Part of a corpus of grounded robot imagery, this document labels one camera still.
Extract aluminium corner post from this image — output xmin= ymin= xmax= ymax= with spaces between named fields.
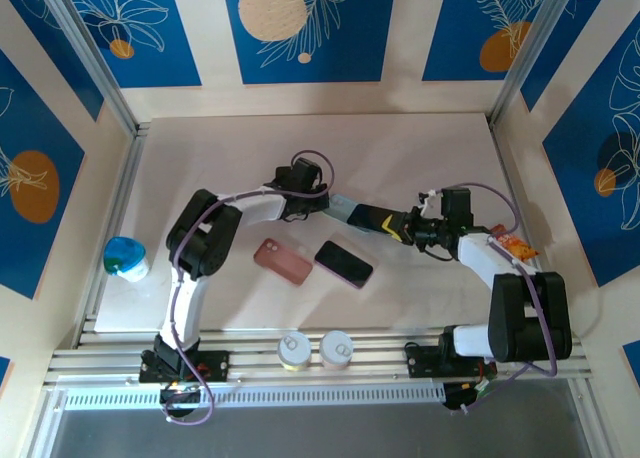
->
xmin=488 ymin=0 xmax=616 ymax=128
xmin=34 ymin=0 xmax=141 ymax=135

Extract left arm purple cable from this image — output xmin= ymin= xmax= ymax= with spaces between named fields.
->
xmin=163 ymin=150 xmax=335 ymax=426

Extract pink tin can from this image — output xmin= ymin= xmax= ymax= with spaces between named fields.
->
xmin=318 ymin=330 xmax=355 ymax=372

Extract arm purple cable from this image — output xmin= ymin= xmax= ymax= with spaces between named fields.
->
xmin=163 ymin=150 xmax=335 ymax=426
xmin=432 ymin=181 xmax=559 ymax=415

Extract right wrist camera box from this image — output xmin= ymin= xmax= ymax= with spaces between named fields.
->
xmin=418 ymin=188 xmax=442 ymax=217

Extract orange snack bag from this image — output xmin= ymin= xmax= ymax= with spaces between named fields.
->
xmin=488 ymin=224 xmax=540 ymax=264

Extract black phone teal edge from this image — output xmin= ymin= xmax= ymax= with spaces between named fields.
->
xmin=347 ymin=202 xmax=396 ymax=239

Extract black phone purple edge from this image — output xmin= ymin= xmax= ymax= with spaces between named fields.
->
xmin=313 ymin=239 xmax=375 ymax=290

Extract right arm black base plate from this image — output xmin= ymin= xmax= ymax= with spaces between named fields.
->
xmin=404 ymin=345 xmax=499 ymax=379

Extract white slotted cable duct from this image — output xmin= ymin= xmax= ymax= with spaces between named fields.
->
xmin=62 ymin=383 xmax=447 ymax=412

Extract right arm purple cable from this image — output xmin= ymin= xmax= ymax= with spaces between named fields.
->
xmin=432 ymin=181 xmax=559 ymax=415

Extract aluminium side rail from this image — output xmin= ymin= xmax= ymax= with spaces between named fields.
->
xmin=489 ymin=121 xmax=560 ymax=337
xmin=74 ymin=121 xmax=152 ymax=348

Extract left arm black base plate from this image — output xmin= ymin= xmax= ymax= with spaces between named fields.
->
xmin=138 ymin=350 xmax=230 ymax=383

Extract pink phone case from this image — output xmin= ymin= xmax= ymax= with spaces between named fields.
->
xmin=253 ymin=237 xmax=314 ymax=288

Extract white cup blue lid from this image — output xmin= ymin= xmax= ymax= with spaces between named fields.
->
xmin=103 ymin=236 xmax=151 ymax=282

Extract yellow tin can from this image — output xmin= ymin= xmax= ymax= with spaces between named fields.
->
xmin=276 ymin=331 xmax=312 ymax=373

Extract aluminium frame rail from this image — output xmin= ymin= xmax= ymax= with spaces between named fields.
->
xmin=42 ymin=327 xmax=594 ymax=389

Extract black controller box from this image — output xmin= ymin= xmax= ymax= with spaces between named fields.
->
xmin=158 ymin=381 xmax=205 ymax=420
xmin=442 ymin=381 xmax=489 ymax=414

